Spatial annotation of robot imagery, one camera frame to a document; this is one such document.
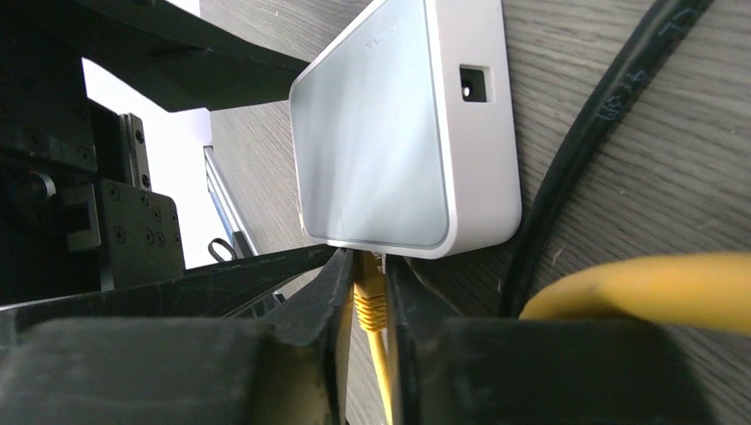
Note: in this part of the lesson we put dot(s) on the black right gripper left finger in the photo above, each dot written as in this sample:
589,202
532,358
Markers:
280,360

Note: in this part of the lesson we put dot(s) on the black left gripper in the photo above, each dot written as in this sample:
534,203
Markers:
77,211

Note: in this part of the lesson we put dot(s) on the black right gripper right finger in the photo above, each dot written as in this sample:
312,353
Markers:
452,369

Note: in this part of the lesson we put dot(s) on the white switch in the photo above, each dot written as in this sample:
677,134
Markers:
403,132

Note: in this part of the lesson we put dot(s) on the aluminium frame rail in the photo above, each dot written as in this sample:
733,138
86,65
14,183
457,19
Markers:
237,235

